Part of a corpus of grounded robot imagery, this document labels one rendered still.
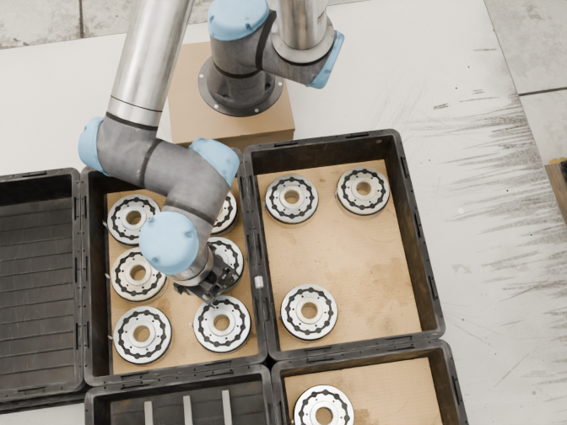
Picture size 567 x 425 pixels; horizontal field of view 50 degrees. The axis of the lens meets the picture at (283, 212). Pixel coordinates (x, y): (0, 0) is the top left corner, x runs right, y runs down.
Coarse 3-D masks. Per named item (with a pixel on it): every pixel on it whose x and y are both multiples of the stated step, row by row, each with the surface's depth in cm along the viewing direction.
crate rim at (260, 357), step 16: (240, 160) 112; (80, 176) 111; (240, 176) 111; (80, 192) 110; (240, 192) 110; (256, 272) 105; (256, 288) 104; (256, 304) 104; (256, 320) 102; (256, 336) 101; (160, 368) 99; (176, 368) 99; (192, 368) 99; (208, 368) 99; (224, 368) 99; (96, 384) 98; (112, 384) 98
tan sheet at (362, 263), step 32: (320, 192) 121; (320, 224) 119; (352, 224) 119; (384, 224) 119; (288, 256) 116; (320, 256) 116; (352, 256) 116; (384, 256) 116; (288, 288) 114; (352, 288) 114; (384, 288) 114; (352, 320) 112; (384, 320) 112; (416, 320) 112
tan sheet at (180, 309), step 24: (120, 192) 121; (144, 192) 121; (240, 216) 119; (240, 240) 117; (168, 288) 114; (240, 288) 114; (120, 312) 112; (168, 312) 112; (192, 312) 112; (144, 336) 110; (192, 336) 110; (120, 360) 109; (168, 360) 109; (192, 360) 109
